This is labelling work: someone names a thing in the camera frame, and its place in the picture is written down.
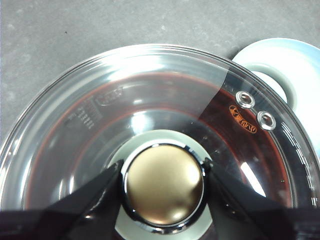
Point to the blue round plate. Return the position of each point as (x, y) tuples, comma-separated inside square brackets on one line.
[(300, 57)]

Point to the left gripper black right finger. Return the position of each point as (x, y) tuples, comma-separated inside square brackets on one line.
[(250, 217)]

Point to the glass lid with green knob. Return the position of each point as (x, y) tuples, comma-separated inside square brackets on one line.
[(162, 182)]

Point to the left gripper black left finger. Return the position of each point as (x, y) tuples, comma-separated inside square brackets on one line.
[(75, 215)]

